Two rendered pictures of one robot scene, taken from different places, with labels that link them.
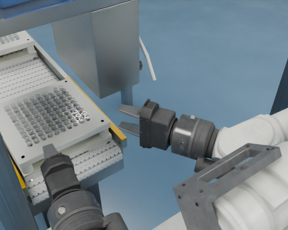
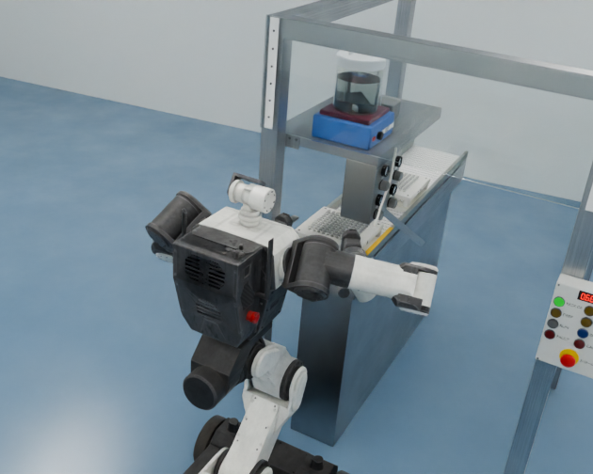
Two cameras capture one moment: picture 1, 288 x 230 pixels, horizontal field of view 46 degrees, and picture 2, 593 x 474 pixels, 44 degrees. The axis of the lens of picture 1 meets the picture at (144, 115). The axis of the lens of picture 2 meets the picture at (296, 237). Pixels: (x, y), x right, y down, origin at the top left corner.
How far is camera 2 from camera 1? 186 cm
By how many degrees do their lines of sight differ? 51
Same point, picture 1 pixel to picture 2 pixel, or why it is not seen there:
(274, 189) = (250, 187)
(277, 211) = (245, 191)
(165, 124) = (345, 244)
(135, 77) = (366, 217)
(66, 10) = (333, 150)
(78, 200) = not seen: hidden behind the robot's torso
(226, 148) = not seen: hidden behind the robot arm
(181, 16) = not seen: outside the picture
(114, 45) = (356, 185)
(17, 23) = (309, 144)
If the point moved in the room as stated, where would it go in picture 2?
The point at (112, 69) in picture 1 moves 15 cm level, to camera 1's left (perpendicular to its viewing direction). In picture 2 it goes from (351, 200) to (328, 181)
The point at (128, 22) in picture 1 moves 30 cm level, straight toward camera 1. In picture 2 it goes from (367, 177) to (281, 191)
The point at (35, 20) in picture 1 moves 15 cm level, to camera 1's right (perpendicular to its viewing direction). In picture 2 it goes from (317, 147) to (341, 165)
